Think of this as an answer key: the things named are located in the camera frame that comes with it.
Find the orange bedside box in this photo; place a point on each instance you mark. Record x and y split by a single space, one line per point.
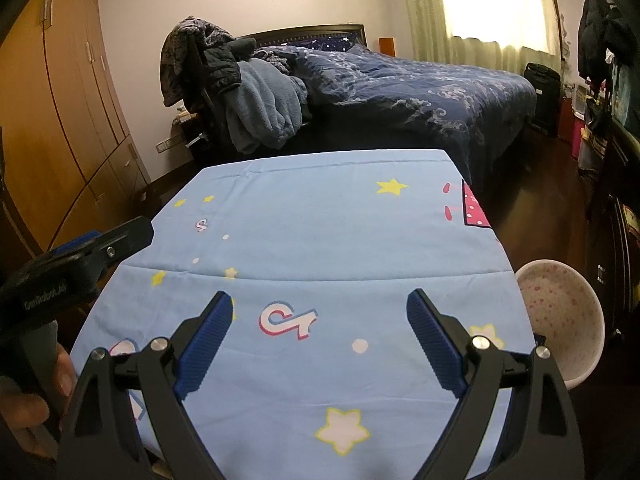
387 46

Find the light blue patterned tablecloth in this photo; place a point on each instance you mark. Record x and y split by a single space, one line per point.
320 375

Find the green window curtain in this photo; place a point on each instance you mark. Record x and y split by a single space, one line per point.
496 34

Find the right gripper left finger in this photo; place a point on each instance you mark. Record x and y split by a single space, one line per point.
100 437

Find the dark jackets pile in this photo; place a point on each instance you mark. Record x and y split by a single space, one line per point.
197 56

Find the dark wooden dresser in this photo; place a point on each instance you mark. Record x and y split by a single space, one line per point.
612 254

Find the black suitcase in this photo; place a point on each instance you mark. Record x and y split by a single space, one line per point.
547 85

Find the person left hand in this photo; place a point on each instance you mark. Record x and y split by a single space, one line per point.
23 412

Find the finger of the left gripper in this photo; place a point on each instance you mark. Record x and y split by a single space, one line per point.
122 242
78 241

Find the hanging black coat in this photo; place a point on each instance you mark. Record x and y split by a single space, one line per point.
591 40

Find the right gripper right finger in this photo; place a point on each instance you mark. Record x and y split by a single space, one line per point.
539 437

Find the white pink speckled trash bin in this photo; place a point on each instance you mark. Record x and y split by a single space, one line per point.
564 310

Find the bed with blue duvet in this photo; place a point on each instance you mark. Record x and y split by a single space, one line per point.
360 99

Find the wooden wardrobe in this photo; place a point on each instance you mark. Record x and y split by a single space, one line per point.
69 162

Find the light blue fleece blanket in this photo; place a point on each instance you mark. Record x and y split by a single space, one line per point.
266 109

